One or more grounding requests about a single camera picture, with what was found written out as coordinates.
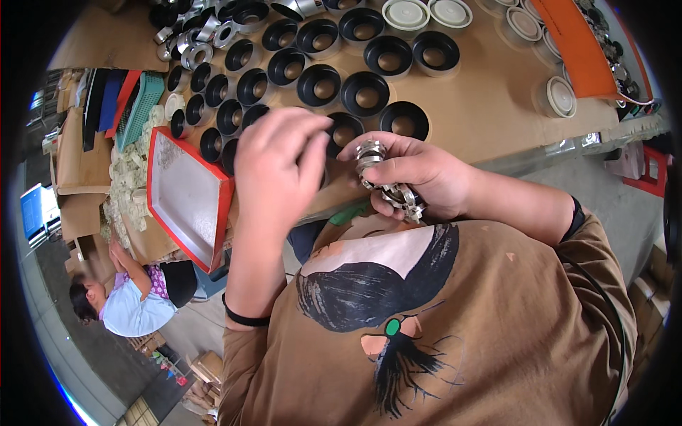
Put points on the person's left hand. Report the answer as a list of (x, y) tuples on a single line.
[(266, 165)]

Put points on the stack of cardboard boxes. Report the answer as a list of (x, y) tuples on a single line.
[(652, 303)]

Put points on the stack of silver metal rings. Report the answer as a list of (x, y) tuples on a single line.
[(373, 154)]

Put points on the brown cardboard sheet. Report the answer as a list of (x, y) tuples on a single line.
[(106, 40)]

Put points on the heap of brown cardboard sheets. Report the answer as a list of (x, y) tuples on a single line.
[(80, 159)]

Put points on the pile of white plastic parts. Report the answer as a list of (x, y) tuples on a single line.
[(128, 175)]

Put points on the red stool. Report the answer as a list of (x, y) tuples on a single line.
[(652, 173)]

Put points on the stack of coloured flat trays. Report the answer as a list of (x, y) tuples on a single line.
[(109, 98)]

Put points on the person's right hand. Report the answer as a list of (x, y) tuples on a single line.
[(437, 181)]

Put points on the person's left fingers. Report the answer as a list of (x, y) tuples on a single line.
[(314, 152)]

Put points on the green cloth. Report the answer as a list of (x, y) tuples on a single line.
[(349, 213)]

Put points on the teal plastic basket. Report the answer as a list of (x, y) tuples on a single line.
[(139, 106)]

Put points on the group of white round lids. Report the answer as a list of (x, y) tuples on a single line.
[(406, 14)]

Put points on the person's body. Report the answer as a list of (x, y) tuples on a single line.
[(479, 346)]

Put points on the heap of cardboard pieces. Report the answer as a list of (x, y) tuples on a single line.
[(205, 383)]

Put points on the pile of silver metal parts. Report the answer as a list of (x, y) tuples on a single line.
[(196, 53)]

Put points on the pink bag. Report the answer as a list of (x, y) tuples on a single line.
[(628, 159)]

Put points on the orange tray with metal parts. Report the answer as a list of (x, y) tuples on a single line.
[(578, 53)]

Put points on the blue and white crate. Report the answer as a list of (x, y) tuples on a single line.
[(34, 213)]

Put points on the clear plastic sheet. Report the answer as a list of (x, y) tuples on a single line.
[(596, 139)]

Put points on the person's legs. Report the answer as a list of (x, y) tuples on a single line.
[(306, 239)]

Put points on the grey blue stool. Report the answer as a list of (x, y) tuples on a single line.
[(210, 282)]

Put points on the red-rimmed grey tray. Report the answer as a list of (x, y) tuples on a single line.
[(186, 191)]

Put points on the silver metal cone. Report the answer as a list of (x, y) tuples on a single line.
[(298, 8)]

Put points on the group of black metal cups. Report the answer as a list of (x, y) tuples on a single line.
[(351, 88)]

